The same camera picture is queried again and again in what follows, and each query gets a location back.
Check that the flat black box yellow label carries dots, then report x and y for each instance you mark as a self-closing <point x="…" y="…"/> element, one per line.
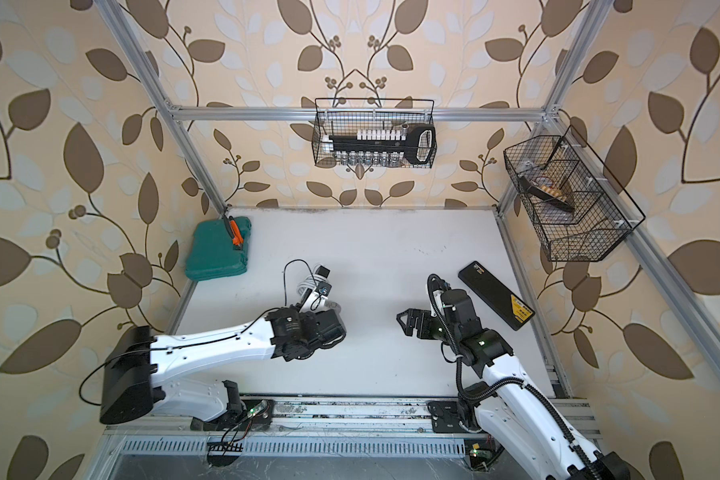
<point x="514" y="311"/>

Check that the orange handled pliers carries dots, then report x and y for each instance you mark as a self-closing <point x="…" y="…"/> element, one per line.
<point x="234" y="232"/>

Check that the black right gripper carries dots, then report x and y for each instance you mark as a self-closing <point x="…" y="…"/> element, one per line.
<point x="413" y="318"/>

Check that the dark tool in right basket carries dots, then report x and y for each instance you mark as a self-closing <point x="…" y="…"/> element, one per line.
<point x="548" y="196"/>

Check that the black white power strip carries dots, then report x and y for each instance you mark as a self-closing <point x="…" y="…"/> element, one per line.
<point x="313" y="294"/>

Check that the black wire basket back wall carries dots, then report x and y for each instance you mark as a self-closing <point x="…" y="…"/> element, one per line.
<point x="345" y="114"/>

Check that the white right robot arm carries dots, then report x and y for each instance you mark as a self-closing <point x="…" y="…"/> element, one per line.
<point x="498" y="397"/>

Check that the black wire basket right wall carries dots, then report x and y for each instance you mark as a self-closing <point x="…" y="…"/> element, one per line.
<point x="605" y="213"/>

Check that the aluminium frame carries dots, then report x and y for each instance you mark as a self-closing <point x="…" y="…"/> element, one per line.
<point x="692" y="315"/>

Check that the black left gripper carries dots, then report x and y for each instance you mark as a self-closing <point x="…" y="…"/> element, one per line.
<point x="296" y="312"/>

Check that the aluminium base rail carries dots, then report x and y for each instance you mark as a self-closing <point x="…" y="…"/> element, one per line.
<point x="343" y="427"/>

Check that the black socket bit set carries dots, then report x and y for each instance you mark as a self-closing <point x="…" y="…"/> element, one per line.
<point x="401" y="146"/>

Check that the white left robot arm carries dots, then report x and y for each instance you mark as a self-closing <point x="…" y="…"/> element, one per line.
<point x="155" y="374"/>

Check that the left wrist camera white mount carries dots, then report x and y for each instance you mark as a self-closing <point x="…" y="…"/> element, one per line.
<point x="319" y="271"/>

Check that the black wire basket wall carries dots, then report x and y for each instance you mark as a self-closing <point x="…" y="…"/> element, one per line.
<point x="345" y="114"/>
<point x="605" y="213"/>

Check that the green plastic tool case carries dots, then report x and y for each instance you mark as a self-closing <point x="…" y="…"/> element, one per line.
<point x="213" y="254"/>

